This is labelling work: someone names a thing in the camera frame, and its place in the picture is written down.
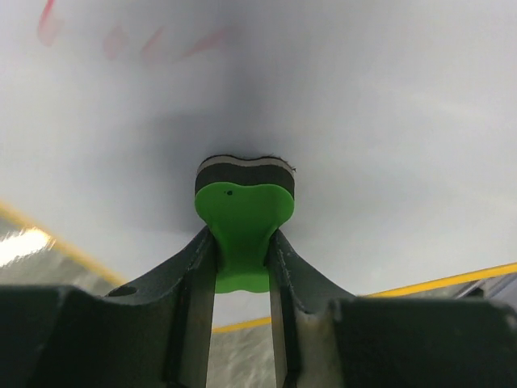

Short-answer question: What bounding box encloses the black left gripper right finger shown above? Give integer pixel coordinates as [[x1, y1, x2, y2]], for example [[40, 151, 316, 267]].
[[268, 232, 516, 387]]

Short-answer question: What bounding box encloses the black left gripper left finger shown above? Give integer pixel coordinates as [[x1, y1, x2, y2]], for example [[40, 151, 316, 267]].
[[1, 229, 216, 387]]

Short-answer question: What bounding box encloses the green whiteboard eraser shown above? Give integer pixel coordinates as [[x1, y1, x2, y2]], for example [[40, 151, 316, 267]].
[[194, 154, 295, 294]]

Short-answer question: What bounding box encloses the yellow framed whiteboard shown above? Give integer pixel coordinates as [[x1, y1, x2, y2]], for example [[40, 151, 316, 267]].
[[0, 0, 517, 335]]

